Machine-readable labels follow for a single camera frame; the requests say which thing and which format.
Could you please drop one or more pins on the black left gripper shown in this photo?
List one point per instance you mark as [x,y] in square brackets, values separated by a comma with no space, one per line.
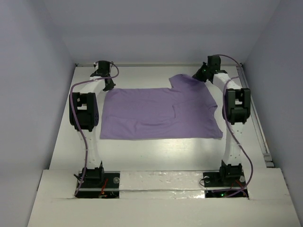
[110,87]

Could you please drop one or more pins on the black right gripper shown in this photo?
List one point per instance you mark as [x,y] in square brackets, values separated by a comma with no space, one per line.
[200,74]

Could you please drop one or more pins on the purple t shirt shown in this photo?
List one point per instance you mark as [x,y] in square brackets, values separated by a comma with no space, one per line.
[185,110]

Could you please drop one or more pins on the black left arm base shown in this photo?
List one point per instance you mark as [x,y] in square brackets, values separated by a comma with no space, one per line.
[108,189]

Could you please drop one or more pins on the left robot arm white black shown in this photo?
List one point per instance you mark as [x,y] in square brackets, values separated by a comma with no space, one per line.
[84,116]

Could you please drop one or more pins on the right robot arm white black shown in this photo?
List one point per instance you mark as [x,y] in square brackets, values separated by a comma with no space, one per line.
[236,112]

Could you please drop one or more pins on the aluminium rail right side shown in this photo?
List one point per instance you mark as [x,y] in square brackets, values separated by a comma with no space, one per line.
[256,122]

